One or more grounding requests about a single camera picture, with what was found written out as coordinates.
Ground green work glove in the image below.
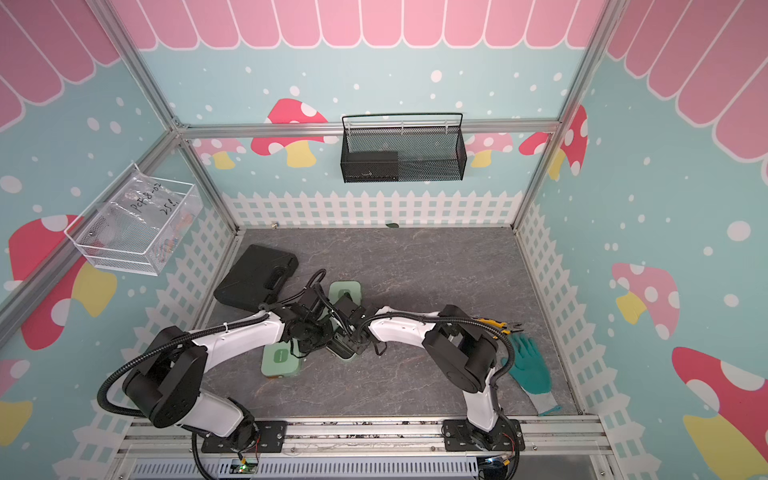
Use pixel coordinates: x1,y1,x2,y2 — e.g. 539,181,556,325
508,332,561,416

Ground green clipper case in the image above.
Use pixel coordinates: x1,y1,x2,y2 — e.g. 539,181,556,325
261,342,302,378
328,280,362,305
326,335,359,361

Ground yellow handled pliers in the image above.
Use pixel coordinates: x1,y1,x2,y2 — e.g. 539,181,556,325
476,318,524,335

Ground black plastic tool case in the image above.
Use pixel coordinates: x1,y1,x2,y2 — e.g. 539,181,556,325
214,244,299,312

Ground black wire mesh basket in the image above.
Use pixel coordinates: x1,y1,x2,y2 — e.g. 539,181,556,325
341,112,468,182

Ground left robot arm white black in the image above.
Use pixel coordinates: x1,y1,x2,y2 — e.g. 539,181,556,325
97,285,328,438

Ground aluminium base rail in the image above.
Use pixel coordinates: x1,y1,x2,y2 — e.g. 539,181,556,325
117,415,613,458

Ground clear acrylic wall bin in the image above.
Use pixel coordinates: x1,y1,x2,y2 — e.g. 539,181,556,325
64,164,203,276

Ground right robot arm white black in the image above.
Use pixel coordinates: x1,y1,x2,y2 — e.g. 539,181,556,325
328,295,525,453

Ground black box in basket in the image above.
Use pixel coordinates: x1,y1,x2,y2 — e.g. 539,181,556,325
341,151,399,183

